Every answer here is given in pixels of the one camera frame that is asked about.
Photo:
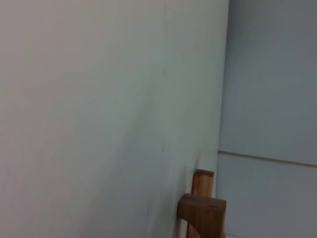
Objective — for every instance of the brown wooden block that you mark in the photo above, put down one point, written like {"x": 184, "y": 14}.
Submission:
{"x": 203, "y": 215}

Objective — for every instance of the orange-brown wooden block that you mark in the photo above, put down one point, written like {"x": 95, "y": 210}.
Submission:
{"x": 203, "y": 184}

